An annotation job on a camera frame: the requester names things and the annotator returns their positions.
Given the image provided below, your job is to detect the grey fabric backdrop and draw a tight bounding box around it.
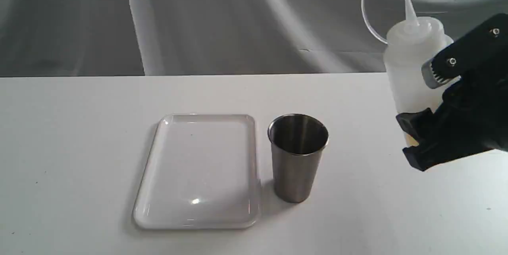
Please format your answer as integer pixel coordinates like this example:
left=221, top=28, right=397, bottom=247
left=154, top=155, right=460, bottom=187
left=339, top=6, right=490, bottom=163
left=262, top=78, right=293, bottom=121
left=1, top=0, right=507, bottom=77

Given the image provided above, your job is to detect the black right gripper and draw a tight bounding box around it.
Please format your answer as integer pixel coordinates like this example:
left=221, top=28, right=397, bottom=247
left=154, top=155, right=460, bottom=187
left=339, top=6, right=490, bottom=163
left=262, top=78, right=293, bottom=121
left=396, top=13, right=507, bottom=171

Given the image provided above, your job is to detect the white rectangular plastic tray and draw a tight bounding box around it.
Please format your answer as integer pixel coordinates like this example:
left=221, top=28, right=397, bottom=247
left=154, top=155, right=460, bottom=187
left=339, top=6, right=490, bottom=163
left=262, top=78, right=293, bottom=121
left=133, top=114, right=261, bottom=231

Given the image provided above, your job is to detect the translucent squeeze bottle amber liquid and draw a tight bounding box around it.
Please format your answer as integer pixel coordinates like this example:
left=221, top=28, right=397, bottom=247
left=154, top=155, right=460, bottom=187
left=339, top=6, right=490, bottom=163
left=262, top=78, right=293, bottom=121
left=355, top=0, right=454, bottom=147

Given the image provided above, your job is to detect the stainless steel cup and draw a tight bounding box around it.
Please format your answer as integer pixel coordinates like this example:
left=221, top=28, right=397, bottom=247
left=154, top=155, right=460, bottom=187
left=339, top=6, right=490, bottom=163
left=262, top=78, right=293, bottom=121
left=267, top=114, right=329, bottom=204

